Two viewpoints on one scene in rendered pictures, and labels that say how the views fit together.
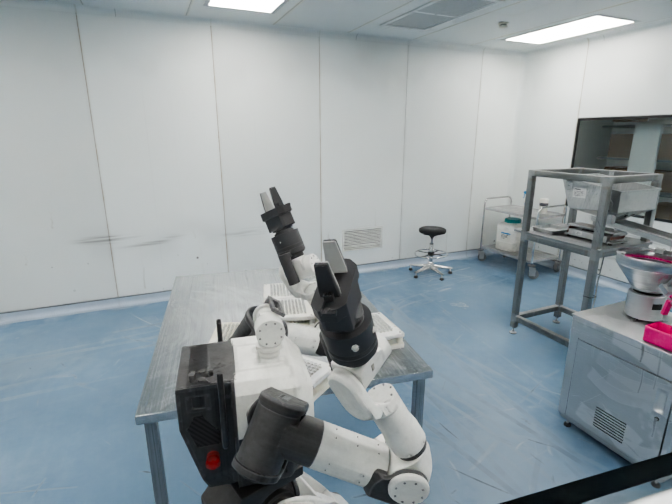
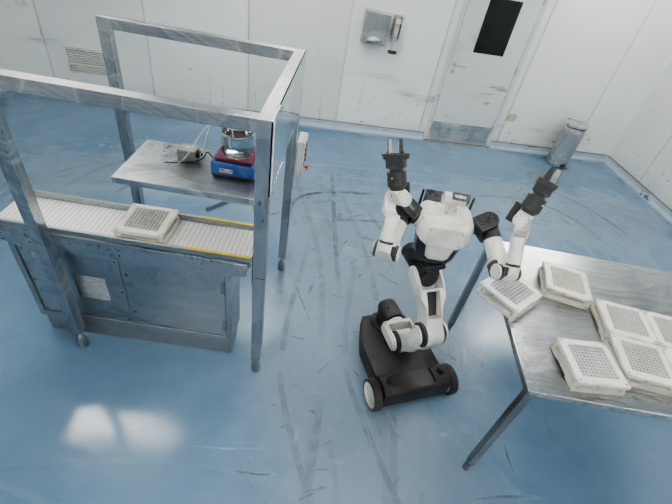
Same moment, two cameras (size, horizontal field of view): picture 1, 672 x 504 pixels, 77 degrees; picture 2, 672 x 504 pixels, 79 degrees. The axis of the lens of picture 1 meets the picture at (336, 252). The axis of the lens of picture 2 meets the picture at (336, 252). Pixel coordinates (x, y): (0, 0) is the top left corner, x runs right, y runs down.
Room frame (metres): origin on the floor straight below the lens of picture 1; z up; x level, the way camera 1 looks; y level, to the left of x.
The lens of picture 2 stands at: (0.85, -1.68, 2.36)
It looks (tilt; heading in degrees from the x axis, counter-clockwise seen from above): 40 degrees down; 104
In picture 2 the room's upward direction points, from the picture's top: 11 degrees clockwise
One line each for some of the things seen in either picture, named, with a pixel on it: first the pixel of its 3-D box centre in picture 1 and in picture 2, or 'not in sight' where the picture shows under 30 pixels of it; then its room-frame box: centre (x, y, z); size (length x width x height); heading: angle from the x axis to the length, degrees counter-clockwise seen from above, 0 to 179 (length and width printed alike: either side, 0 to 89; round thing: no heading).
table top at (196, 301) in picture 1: (272, 314); (635, 326); (2.07, 0.34, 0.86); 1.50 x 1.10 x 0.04; 15
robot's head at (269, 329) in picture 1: (268, 328); (452, 201); (0.91, 0.16, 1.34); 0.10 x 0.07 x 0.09; 15
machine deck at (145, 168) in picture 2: not in sight; (197, 171); (-0.24, -0.26, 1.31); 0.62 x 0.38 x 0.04; 17
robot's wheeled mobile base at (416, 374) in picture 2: not in sight; (399, 346); (0.94, 0.15, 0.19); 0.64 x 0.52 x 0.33; 128
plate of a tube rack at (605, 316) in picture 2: (288, 309); (625, 321); (1.96, 0.24, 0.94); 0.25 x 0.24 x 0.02; 99
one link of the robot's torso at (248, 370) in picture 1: (247, 405); (439, 227); (0.90, 0.22, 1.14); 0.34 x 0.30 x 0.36; 15
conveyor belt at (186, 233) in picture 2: not in sight; (133, 230); (-0.61, -0.36, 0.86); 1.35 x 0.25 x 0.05; 17
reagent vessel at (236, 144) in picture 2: not in sight; (237, 133); (-0.08, -0.16, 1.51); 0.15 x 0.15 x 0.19
